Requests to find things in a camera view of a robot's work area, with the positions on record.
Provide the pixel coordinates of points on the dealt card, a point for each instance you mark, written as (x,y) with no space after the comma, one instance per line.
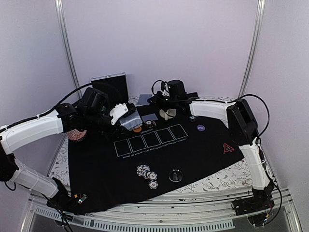
(150,117)
(143,99)

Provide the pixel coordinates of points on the orange big blind button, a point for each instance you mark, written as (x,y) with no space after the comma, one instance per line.
(137,130)

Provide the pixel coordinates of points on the aluminium frame post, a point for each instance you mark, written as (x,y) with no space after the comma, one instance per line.
(253,47)
(65,39)

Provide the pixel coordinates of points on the red brown chip stack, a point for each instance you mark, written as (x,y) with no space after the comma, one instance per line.
(150,124)

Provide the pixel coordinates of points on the aluminium poker chip case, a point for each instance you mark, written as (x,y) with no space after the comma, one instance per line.
(114,85)

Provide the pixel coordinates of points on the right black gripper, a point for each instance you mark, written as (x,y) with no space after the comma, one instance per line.
(155,101)

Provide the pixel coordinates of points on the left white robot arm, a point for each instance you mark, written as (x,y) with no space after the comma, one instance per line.
(92,112)

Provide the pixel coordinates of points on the purple small blind button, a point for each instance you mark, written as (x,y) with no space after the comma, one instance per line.
(200,127)

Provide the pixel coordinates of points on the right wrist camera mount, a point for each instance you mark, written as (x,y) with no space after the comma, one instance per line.
(164,89)

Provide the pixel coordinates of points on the blue patterned card deck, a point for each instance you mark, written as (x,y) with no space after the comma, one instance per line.
(132,121)

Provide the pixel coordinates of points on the black poker table mat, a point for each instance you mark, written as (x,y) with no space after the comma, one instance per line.
(104,165)

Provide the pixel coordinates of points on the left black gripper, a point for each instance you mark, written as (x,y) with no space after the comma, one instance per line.
(116,129)

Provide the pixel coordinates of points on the red triangle black token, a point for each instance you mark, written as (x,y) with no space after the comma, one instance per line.
(227,148)

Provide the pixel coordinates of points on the clear black dealer button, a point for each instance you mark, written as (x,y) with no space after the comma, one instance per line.
(175,175)

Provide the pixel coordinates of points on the right aluminium frame post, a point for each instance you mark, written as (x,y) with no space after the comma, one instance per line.
(253,47)

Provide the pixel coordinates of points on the front aluminium rail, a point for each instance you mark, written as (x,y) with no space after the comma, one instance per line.
(191,212)

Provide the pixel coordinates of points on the left aluminium frame post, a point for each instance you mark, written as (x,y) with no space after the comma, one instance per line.
(65,39)

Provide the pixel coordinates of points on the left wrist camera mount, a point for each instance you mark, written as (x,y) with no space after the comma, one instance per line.
(117,112)

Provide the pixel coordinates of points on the cream ceramic mug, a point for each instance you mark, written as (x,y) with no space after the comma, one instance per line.
(169,114)

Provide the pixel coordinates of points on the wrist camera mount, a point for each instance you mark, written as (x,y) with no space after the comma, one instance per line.
(164,89)
(117,112)

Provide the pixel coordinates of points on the blue white chip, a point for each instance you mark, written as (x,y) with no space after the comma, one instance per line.
(153,184)
(151,175)

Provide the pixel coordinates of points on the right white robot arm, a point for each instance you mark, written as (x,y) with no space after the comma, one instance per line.
(243,129)

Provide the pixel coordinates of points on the small green circuit board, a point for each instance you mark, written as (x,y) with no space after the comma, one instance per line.
(80,197)

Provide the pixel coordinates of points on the poker chip stack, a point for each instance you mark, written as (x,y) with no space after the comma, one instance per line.
(142,171)

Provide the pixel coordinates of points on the teal chip stack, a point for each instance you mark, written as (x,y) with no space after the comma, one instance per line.
(192,118)

